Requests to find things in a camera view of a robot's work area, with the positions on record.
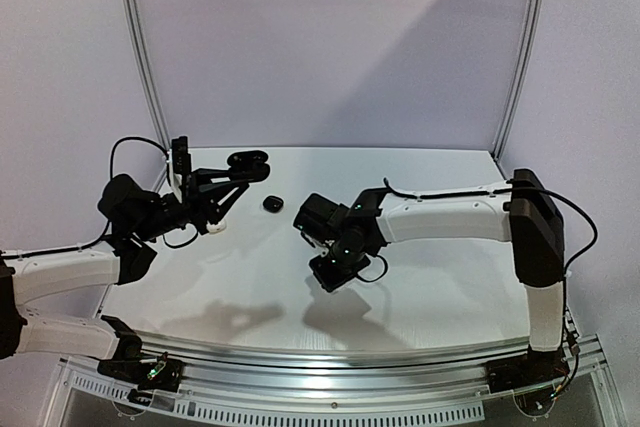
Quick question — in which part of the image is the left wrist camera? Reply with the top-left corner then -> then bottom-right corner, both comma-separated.
167,136 -> 192,203

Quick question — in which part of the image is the white earbud charging case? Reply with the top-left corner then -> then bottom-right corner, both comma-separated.
207,219 -> 227,235

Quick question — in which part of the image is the black oval charging case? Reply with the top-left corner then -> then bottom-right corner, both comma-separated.
227,150 -> 271,183

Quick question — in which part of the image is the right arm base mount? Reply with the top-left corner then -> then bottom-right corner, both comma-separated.
485,349 -> 569,393

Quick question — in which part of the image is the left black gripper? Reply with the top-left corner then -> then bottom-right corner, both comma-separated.
132,167 -> 247,242

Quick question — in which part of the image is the right aluminium frame post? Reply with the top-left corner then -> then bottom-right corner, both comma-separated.
491,0 -> 543,164

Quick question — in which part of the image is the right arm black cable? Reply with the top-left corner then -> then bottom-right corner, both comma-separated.
382,176 -> 599,278

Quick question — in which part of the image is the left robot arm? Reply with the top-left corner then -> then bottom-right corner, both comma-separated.
1,168 -> 264,381

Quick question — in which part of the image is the aluminium front rail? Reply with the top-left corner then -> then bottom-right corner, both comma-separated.
143,335 -> 526,398

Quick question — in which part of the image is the aluminium frame post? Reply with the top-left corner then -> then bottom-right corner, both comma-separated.
491,0 -> 543,164
122,0 -> 171,149

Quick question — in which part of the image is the left aluminium frame post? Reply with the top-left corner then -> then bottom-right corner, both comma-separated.
122,0 -> 171,149

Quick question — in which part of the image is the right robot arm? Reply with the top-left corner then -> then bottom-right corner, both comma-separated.
293,169 -> 565,383

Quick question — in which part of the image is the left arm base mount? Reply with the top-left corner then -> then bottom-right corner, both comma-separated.
97,352 -> 186,393

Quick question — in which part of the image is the glossy black charging case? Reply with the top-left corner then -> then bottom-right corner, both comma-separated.
262,195 -> 284,214

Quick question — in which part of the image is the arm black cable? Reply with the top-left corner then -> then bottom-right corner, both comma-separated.
382,176 -> 599,278
109,135 -> 171,183

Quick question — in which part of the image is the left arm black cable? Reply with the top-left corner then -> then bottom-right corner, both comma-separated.
109,135 -> 171,183

